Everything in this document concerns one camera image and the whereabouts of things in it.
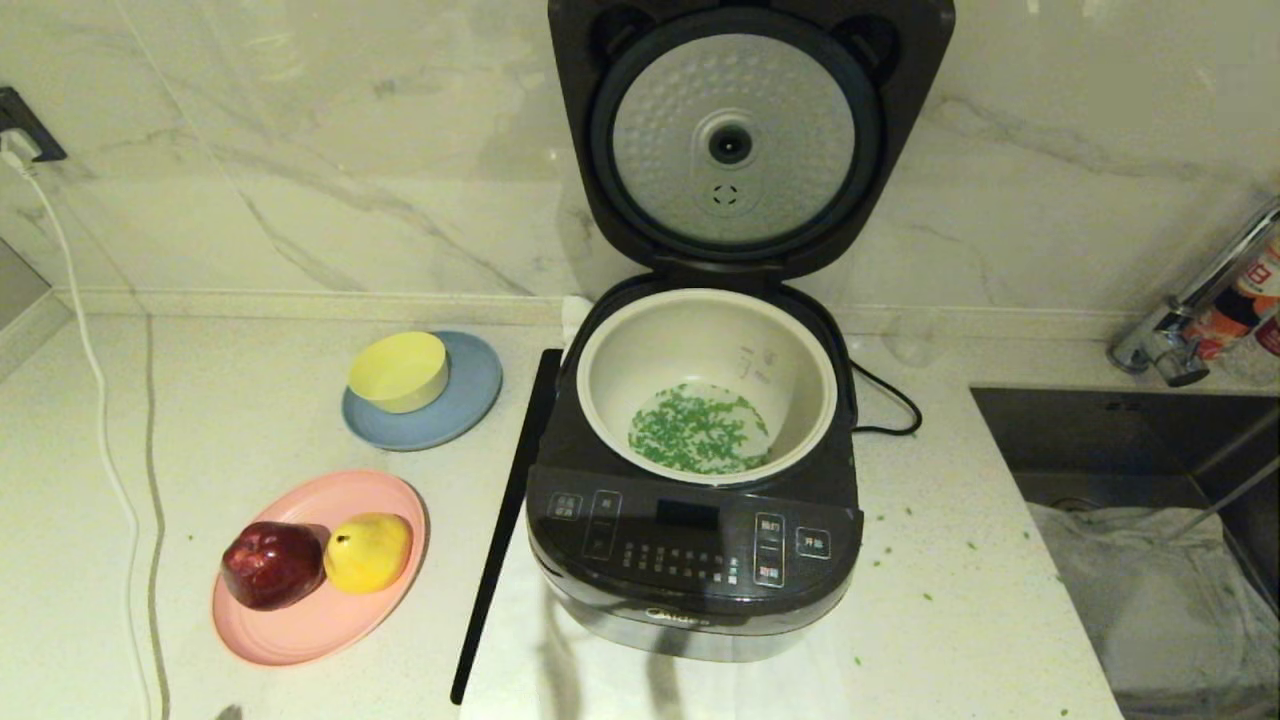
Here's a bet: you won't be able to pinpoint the black rice cooker lid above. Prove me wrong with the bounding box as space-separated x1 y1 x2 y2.
548 0 957 288

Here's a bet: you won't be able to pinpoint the white inner pot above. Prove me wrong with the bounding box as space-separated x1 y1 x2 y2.
576 288 839 488

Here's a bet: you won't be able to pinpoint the black rice cooker body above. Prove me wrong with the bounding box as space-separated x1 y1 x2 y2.
524 275 867 665

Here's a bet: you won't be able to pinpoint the yellow bowl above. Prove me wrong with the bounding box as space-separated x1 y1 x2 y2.
346 331 450 415

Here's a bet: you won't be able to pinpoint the green chopped vegetables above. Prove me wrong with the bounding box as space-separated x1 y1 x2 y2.
628 385 772 476

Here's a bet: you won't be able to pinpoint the blue plate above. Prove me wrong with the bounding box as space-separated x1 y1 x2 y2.
341 330 504 453

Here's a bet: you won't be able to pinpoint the black tray edge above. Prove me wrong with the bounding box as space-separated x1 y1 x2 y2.
449 347 563 707

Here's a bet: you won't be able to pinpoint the yellow pear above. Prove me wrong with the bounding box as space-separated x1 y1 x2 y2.
321 511 414 597

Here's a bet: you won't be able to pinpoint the red apple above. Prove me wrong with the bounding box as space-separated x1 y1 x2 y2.
220 520 329 612

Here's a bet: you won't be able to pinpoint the pink plate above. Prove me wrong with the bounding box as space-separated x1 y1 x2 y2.
210 469 429 669

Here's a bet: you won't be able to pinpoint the stainless steel sink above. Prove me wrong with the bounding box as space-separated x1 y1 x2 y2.
968 385 1280 720

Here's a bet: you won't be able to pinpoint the chrome faucet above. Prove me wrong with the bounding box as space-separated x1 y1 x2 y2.
1106 195 1280 389

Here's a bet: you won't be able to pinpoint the white cloth in sink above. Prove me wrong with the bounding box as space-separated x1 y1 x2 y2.
1025 503 1280 706

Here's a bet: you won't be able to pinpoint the red white label bottle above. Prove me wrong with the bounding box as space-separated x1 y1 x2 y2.
1195 235 1280 361

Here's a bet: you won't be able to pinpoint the black power cable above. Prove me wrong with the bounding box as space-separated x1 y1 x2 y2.
850 358 923 437

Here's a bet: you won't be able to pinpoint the white power cable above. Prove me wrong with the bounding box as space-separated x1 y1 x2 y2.
0 135 167 720

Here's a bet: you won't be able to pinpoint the black wall socket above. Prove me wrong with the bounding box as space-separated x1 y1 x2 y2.
0 85 67 164

